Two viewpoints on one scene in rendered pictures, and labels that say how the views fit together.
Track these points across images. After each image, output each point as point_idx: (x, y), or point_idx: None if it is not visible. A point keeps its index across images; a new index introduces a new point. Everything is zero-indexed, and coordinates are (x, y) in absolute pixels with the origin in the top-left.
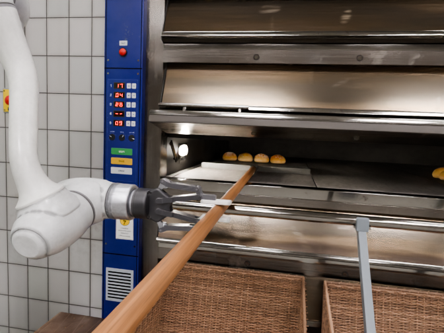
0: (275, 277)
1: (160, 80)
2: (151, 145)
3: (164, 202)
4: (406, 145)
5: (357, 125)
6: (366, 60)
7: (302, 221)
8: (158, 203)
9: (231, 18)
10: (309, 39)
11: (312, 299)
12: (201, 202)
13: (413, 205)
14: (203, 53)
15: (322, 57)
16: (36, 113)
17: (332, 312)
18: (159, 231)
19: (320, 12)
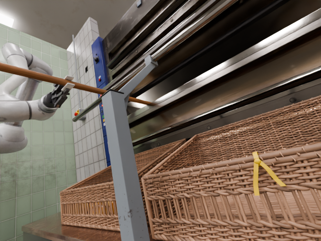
0: (171, 145)
1: None
2: None
3: (53, 92)
4: (219, 42)
5: (166, 38)
6: (175, 18)
7: (126, 81)
8: (53, 94)
9: (126, 45)
10: (149, 29)
11: None
12: None
13: (230, 64)
14: (121, 63)
15: (158, 32)
16: (15, 79)
17: (205, 153)
18: (54, 106)
19: (152, 18)
